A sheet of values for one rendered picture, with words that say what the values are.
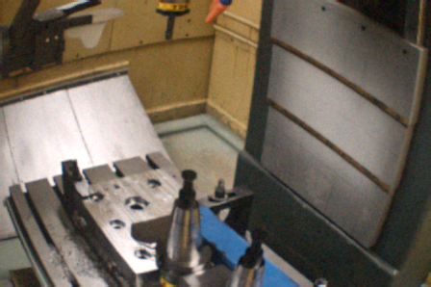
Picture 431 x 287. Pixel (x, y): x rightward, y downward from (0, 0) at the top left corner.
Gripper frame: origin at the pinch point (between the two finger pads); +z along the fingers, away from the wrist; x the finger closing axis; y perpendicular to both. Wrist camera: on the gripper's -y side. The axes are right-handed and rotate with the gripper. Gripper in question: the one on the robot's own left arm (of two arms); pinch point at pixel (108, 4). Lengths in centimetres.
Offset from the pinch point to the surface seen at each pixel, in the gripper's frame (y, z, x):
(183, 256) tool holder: 20.1, -4.8, 32.6
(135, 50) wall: 51, 57, -101
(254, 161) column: 58, 56, -28
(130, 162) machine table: 54, 25, -36
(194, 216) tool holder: 15.0, -3.3, 32.2
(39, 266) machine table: 56, -16, -9
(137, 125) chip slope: 70, 48, -78
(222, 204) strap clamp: 44, 26, 0
